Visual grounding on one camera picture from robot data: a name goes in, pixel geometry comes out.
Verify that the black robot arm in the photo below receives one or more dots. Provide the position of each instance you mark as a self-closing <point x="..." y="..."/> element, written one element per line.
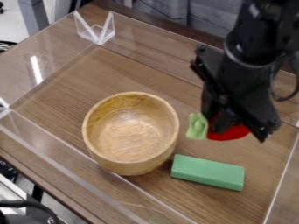
<point x="265" y="36"/>

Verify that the red plush strawberry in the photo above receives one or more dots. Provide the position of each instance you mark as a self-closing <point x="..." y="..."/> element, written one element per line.
<point x="199" y="129"/>

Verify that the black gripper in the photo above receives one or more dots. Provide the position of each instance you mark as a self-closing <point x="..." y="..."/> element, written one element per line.
<point x="235" y="96"/>

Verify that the green foam block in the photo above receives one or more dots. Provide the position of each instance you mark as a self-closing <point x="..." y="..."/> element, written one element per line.
<point x="208" y="172"/>

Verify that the wooden bowl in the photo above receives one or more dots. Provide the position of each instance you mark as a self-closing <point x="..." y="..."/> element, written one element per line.
<point x="129" y="131"/>

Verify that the black device at bottom left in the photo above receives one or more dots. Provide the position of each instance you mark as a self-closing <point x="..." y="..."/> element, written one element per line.
<point x="37" y="213"/>

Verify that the clear acrylic corner bracket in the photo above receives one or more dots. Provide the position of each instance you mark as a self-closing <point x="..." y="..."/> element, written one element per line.
<point x="95" y="33"/>

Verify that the clear acrylic tray walls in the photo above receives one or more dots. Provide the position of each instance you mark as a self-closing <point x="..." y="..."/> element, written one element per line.
<point x="54" y="75"/>

